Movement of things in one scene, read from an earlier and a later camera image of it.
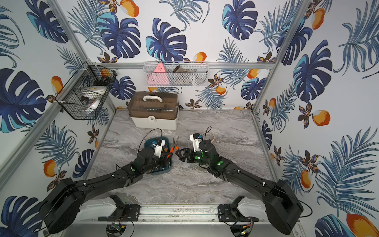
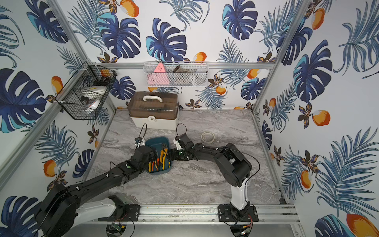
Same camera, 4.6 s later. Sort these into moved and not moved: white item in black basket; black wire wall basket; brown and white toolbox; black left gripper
Moved: black left gripper
Not moved: black wire wall basket; brown and white toolbox; white item in black basket
